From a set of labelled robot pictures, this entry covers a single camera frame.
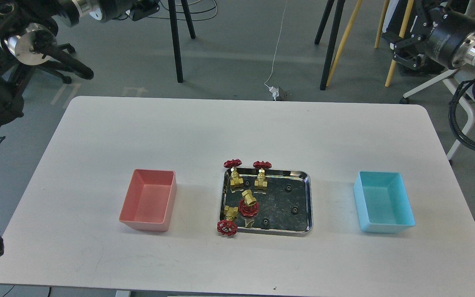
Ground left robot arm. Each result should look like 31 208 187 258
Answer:
0 0 160 127

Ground black tripod right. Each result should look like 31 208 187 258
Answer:
314 0 345 91

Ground black tripod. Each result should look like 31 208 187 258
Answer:
168 0 196 83
314 0 345 91

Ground black office chair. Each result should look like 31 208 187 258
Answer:
7 43 94 84

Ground black corrugated cable hose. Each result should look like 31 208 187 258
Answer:
448 74 475 161

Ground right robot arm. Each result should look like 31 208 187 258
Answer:
393 0 475 70

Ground white power adapter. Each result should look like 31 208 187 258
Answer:
269 86 285 101

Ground black gear bottom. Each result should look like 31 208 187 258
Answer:
261 218 270 229

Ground white cable on floor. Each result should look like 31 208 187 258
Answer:
264 0 288 89

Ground metal tray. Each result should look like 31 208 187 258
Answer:
219 167 313 236

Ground brass valve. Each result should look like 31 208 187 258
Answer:
223 159 245 191
216 205 239 237
239 189 259 218
253 160 272 191

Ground black tripod left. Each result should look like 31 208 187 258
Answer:
168 0 196 83

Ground yellow wooden easel legs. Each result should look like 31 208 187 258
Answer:
327 0 414 87

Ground blue plastic box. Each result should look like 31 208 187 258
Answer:
354 171 416 233

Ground pink plastic box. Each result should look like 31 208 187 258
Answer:
119 169 177 232

